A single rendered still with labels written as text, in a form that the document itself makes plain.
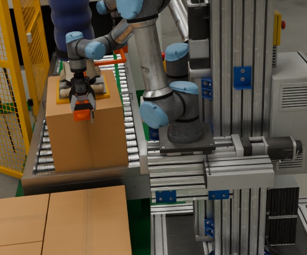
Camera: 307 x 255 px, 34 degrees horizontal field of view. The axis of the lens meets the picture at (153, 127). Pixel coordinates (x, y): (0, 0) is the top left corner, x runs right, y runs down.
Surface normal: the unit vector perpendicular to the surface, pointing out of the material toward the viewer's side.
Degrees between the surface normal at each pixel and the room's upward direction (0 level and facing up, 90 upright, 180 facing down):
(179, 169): 90
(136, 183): 90
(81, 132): 90
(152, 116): 97
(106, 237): 0
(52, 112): 1
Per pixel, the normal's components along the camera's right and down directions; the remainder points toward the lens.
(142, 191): 0.11, 0.43
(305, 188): -0.07, -0.89
